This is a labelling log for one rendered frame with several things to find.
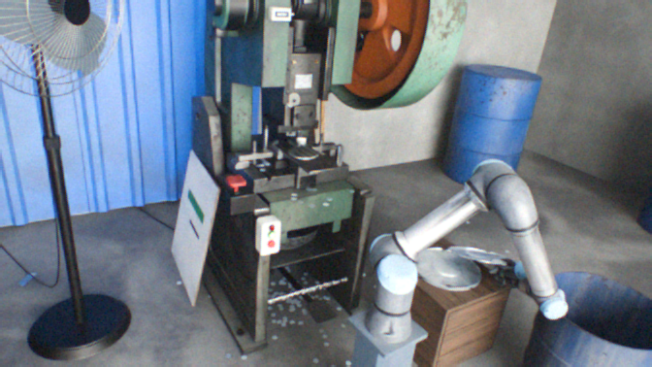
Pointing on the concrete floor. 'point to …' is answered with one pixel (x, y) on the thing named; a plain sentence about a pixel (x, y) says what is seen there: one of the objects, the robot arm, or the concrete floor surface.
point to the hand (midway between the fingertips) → (496, 263)
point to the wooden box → (457, 317)
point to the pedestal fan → (71, 50)
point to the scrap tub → (593, 326)
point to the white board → (194, 223)
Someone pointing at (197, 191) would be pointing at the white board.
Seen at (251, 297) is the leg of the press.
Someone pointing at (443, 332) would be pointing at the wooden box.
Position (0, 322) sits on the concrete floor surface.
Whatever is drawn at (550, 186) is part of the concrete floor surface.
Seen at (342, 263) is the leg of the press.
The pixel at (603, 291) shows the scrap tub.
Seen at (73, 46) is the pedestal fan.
